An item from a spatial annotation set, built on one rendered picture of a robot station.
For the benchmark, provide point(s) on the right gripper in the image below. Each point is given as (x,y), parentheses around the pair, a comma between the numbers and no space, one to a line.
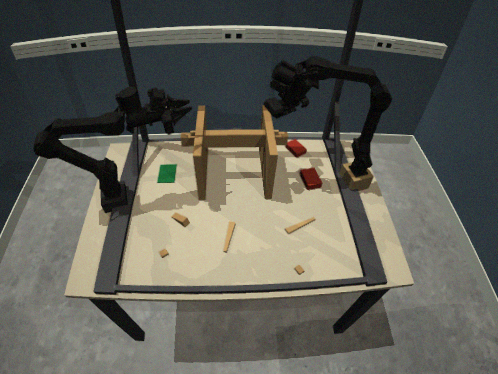
(175,108)

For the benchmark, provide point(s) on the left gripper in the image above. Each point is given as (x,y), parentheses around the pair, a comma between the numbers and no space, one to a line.
(289,100)

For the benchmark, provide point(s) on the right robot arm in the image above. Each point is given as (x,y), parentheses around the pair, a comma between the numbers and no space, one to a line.
(111,124)

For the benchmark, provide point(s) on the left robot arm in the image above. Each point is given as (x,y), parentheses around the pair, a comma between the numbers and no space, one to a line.
(317,68)

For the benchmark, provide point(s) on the black metal overhead frame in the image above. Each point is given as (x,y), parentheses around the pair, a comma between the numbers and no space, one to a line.
(334,105)

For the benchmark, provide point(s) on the tan wooden rail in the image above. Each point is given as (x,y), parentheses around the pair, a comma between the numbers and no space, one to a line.
(233,138)

